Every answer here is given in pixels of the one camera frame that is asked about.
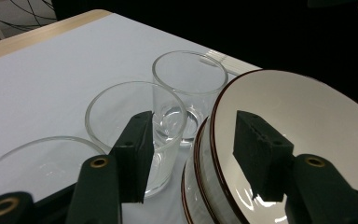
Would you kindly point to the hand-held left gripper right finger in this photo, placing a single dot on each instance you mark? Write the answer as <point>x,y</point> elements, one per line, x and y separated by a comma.
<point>264,158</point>

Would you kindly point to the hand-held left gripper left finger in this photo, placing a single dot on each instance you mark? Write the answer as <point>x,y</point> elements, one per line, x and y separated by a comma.
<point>133,161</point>

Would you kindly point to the white table sheet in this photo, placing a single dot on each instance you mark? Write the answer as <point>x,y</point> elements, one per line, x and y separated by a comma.
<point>59,62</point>

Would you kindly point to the clear drinking glass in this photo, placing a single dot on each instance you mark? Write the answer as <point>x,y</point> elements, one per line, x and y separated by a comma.
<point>37,168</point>
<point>192,74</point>
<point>112,118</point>

